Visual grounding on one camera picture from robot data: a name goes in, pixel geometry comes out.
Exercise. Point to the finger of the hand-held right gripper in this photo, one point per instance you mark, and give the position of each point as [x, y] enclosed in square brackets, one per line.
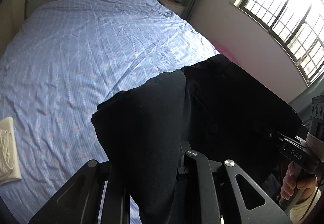
[281, 138]

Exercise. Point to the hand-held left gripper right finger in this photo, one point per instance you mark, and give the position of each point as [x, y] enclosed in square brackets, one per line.
[227, 188]

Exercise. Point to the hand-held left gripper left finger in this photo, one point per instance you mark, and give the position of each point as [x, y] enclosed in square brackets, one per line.
[83, 188]

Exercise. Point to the black pants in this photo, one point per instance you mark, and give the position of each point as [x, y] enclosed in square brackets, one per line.
[162, 117]

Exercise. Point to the person's right forearm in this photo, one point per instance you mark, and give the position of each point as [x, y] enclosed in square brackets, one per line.
[302, 210]

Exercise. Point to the folded beige pants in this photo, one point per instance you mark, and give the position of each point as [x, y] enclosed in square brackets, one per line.
[7, 153]

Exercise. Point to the person's right hand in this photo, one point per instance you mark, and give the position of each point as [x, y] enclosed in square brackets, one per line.
[301, 181]

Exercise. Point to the barred window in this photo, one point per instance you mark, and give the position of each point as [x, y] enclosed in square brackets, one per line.
[286, 6]

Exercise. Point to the blue floral bed sheet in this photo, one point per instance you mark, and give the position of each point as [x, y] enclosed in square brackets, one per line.
[88, 49]

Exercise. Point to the white nightstand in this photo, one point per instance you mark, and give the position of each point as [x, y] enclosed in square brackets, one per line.
[174, 6]

